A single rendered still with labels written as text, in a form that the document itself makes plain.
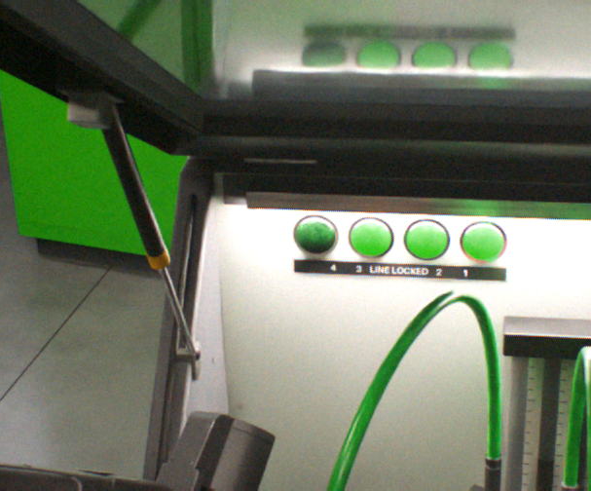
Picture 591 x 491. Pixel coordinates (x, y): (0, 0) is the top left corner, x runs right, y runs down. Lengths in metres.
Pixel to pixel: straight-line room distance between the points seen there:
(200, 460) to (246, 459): 0.04
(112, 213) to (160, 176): 0.24
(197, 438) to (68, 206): 3.29
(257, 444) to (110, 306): 3.12
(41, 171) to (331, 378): 2.85
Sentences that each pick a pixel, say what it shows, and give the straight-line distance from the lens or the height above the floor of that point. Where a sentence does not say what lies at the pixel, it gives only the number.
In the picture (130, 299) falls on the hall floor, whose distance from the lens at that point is 4.17.
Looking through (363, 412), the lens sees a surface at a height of 1.39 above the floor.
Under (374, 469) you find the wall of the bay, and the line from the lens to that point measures 1.60.
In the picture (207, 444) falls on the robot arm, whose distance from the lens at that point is 1.03.
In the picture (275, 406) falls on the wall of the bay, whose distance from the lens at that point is 1.56.
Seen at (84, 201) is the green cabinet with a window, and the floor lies 0.25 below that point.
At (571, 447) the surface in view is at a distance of 1.41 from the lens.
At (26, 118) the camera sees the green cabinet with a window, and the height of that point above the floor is 0.51.
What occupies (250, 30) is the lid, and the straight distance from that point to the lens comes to 0.85.
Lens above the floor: 2.03
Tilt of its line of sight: 27 degrees down
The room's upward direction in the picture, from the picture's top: 2 degrees counter-clockwise
